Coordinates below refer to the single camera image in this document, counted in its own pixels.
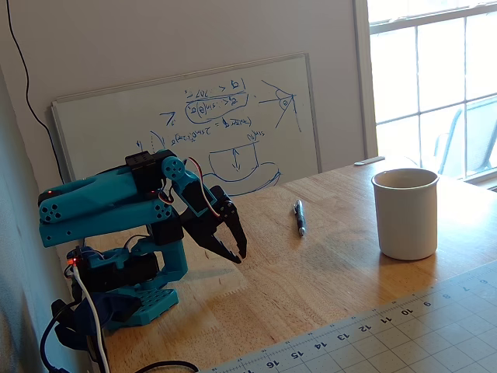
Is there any motor controller board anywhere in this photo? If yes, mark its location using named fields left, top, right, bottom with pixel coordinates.
left=64, top=246, right=85, bottom=271

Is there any dark blue power cable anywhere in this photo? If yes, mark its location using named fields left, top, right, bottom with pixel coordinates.
left=39, top=298, right=81, bottom=373

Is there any red white gripper servo wire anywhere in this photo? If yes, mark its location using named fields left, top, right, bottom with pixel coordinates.
left=187, top=156, right=221, bottom=221

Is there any whiteboard with blue writing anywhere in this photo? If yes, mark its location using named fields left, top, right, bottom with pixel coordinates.
left=50, top=52, right=323, bottom=197

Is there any thin black cable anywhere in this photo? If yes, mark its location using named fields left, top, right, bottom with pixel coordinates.
left=134, top=360, right=200, bottom=373

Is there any outdoor patio chair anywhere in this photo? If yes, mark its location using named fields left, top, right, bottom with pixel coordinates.
left=432, top=96, right=497, bottom=180

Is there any dark blue table clamp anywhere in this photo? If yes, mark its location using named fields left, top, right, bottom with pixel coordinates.
left=52, top=291, right=141, bottom=350

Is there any white usb cable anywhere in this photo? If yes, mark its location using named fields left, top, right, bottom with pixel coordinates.
left=71, top=267, right=112, bottom=373

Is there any white framed window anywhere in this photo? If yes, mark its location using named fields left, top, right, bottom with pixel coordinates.
left=364, top=0, right=497, bottom=187

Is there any black silver pen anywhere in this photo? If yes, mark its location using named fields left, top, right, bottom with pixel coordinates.
left=292, top=199, right=307, bottom=237

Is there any small white flat strip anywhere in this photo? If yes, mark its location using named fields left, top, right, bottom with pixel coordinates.
left=353, top=155, right=386, bottom=167

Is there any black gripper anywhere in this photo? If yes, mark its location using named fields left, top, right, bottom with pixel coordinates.
left=173, top=180, right=249, bottom=266

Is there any grey gridded cutting mat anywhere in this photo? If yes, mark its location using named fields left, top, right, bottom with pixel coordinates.
left=201, top=260, right=497, bottom=373

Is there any white ceramic mug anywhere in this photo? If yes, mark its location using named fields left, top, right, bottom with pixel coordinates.
left=370, top=167, right=440, bottom=261

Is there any black cable on wall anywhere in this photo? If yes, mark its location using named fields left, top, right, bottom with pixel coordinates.
left=5, top=0, right=66, bottom=184

